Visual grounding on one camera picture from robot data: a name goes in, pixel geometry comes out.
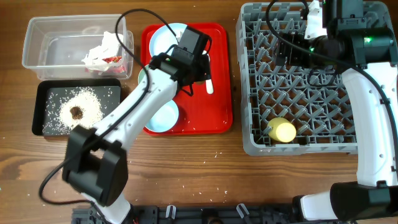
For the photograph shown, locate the white plastic spoon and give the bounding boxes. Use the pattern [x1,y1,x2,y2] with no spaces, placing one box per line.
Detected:
[202,50,214,95]

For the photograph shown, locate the light green rice bowl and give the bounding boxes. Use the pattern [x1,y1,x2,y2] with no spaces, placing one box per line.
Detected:
[137,65,149,83]

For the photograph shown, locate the small light blue plate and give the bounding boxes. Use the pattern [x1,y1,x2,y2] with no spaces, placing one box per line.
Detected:
[145,100,179,133]

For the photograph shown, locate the yellow plastic cup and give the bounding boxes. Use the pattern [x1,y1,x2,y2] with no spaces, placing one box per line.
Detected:
[268,117,297,143]

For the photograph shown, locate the red snack wrapper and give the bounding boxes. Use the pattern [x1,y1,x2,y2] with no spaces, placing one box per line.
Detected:
[89,56,127,74]

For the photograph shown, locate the white tissue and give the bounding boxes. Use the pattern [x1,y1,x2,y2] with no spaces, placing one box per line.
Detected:
[81,31,124,69]

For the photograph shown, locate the pile of white rice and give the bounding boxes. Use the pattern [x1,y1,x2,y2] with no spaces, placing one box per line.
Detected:
[58,90,104,129]

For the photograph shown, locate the brown food scrap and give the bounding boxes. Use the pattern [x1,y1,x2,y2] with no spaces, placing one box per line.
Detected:
[70,106,83,120]

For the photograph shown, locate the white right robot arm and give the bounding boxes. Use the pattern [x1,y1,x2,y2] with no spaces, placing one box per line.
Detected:
[277,1,397,222]

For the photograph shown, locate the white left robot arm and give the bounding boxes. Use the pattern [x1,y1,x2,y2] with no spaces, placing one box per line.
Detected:
[62,50,211,223]

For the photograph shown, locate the grey dishwasher rack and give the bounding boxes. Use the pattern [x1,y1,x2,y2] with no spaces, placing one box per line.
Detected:
[235,1,398,157]

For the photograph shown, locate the black food waste tray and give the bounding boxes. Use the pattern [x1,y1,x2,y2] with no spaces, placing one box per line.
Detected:
[32,78,122,136]

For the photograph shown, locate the clear plastic waste bin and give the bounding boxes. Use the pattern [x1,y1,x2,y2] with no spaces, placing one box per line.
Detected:
[22,14,134,80]

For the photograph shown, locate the red plastic tray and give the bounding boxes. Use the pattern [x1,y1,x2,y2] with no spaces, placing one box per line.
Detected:
[144,22,233,136]

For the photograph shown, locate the large light blue plate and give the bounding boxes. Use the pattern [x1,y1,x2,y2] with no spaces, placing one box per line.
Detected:
[149,23,187,57]

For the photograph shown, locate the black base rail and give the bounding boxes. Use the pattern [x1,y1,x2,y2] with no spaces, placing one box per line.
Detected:
[71,203,312,224]

